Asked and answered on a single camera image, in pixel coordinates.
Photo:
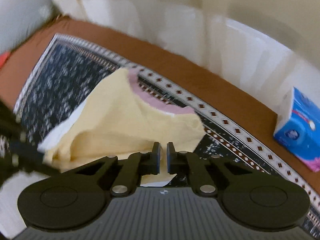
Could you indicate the dark patterned blanket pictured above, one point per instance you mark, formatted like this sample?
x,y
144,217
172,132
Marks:
x,y
70,68

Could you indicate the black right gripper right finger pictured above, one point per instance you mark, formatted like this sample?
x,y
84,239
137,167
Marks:
x,y
254,199

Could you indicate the blue white tissue pack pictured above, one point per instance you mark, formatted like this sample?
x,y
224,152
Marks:
x,y
297,127

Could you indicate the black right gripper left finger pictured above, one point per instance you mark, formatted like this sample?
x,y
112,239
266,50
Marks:
x,y
75,198

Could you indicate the yellow white pink-trimmed garment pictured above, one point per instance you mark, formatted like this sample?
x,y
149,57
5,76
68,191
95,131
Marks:
x,y
119,118

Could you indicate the cream white curtain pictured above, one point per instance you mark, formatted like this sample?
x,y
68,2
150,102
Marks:
x,y
263,47

